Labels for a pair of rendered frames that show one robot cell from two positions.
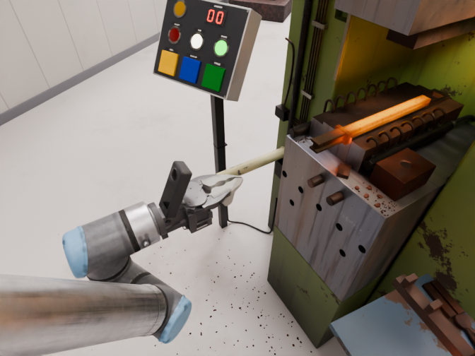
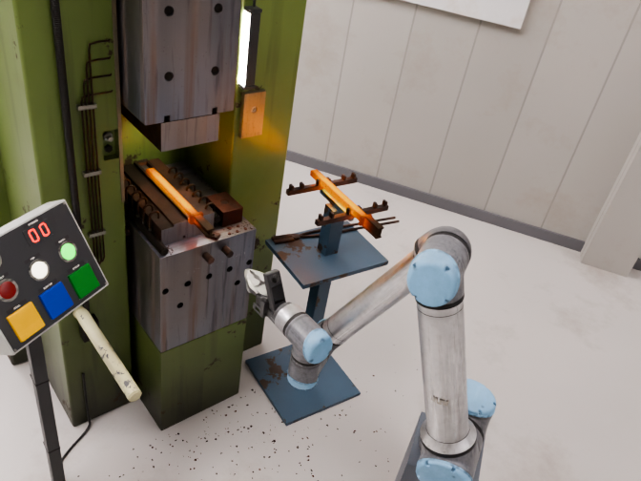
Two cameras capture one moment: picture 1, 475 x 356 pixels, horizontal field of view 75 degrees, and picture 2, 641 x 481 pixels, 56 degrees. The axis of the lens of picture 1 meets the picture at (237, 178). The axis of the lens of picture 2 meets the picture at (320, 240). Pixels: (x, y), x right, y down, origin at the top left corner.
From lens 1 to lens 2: 172 cm
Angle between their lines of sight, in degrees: 75
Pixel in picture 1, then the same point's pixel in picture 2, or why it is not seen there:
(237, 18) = (60, 216)
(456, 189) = (236, 194)
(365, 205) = (243, 235)
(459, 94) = (138, 155)
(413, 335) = (304, 256)
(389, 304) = (288, 260)
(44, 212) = not seen: outside the picture
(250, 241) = (99, 449)
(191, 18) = (12, 256)
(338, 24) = (111, 162)
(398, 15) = (209, 135)
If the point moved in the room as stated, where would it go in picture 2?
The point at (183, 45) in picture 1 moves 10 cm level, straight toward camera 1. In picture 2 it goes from (27, 288) to (69, 284)
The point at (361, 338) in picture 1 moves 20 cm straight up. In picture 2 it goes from (310, 275) to (318, 231)
